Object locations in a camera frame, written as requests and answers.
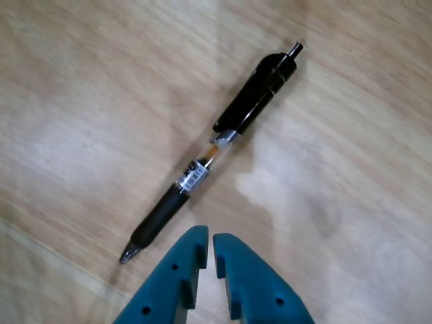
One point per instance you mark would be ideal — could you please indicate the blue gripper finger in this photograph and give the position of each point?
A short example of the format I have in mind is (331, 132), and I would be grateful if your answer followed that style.
(165, 283)
(263, 290)

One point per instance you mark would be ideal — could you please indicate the black grip retractable pen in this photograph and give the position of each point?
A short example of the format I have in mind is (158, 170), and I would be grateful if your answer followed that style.
(158, 217)

